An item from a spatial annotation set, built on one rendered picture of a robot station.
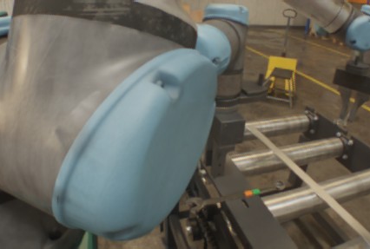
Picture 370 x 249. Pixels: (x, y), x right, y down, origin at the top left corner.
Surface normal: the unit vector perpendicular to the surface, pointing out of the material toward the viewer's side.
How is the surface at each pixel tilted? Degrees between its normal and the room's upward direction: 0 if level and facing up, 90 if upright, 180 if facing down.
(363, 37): 90
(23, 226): 72
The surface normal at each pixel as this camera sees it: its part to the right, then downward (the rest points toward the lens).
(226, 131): 0.29, 0.46
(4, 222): 0.44, 0.15
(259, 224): 0.02, -0.88
